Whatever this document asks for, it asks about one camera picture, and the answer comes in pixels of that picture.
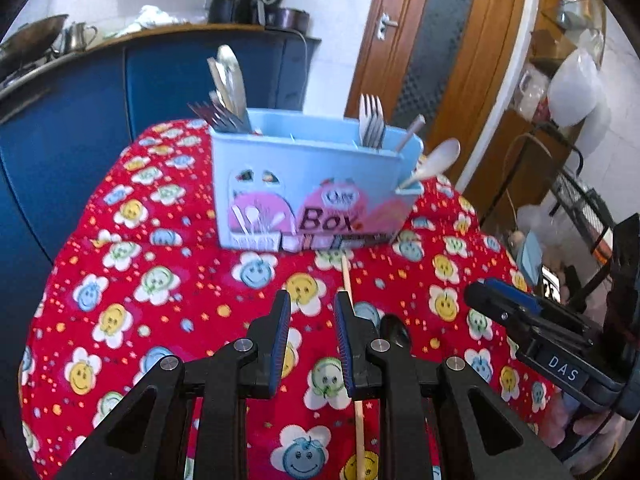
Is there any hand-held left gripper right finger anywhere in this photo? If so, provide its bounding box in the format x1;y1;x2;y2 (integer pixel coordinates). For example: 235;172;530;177
334;290;576;480

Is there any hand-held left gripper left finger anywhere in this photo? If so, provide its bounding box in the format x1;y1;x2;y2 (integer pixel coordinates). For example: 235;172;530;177
52;290;293;480

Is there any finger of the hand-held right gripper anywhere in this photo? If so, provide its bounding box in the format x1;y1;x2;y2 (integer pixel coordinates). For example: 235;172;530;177
482;279;601;344
464;282;586;357

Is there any black spoon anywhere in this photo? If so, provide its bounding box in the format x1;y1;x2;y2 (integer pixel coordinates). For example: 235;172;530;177
379;314;415;358

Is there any white plastic spoon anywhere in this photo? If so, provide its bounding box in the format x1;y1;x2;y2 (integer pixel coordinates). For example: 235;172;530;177
397;137;462;192

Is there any light blue utensil box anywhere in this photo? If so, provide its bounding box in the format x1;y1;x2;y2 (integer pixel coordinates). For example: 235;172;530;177
209;107;426;253

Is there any silver forks compartment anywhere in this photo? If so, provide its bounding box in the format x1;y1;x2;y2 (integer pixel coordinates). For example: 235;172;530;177
357;93;387;150

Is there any metal fork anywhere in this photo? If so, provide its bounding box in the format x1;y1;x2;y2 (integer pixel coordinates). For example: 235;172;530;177
187;101;253;135

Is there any person's right hand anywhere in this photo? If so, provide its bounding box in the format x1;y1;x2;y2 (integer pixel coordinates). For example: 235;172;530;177
545;395;632;476

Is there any red smiley flower tablecloth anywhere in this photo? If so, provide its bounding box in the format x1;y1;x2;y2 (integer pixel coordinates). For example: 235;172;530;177
19;119;566;480

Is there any dark metal rack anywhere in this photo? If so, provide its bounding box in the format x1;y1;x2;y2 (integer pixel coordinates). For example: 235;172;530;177
480;120;621;301

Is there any clear plastic container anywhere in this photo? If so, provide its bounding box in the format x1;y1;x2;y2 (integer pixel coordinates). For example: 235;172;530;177
517;67;548;116

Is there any wooden door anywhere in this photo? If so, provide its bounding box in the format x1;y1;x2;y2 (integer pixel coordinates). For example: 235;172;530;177
342;0;530;186

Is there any large white plastic bag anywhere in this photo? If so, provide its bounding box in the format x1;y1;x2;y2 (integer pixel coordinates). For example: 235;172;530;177
546;47;612;128

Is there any wooden shelf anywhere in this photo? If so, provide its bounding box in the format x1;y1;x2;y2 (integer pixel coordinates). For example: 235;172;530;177
527;0;608;76

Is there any metal spoon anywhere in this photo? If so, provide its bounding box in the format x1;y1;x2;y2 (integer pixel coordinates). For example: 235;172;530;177
216;44;249;121

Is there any metal knife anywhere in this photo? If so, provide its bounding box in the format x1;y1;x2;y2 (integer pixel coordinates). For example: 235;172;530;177
206;56;236;116

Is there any blue kitchen cabinet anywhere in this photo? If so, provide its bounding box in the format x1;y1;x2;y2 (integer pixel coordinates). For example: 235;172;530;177
0;22;321;281

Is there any pale plastic container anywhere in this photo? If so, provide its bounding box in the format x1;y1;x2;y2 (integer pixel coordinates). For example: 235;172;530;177
557;0;601;28

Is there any black pot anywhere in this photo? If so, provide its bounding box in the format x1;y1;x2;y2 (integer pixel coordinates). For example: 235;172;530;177
265;6;311;31

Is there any black air fryer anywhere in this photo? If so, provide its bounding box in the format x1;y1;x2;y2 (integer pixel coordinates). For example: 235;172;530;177
207;0;263;25

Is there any white cloth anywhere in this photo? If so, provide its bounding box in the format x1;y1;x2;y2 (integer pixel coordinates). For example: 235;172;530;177
107;4;193;36

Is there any metal kettle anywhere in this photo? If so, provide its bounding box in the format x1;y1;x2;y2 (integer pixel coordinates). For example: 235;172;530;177
60;21;99;53

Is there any gas stove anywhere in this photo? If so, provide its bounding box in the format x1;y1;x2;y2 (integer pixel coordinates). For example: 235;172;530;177
0;55;56;92

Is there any large metal wok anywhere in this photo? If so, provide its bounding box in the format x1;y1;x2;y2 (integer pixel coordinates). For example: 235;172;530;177
0;14;70;68

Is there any metal door handle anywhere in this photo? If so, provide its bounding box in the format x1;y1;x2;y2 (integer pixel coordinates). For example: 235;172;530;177
375;11;400;42

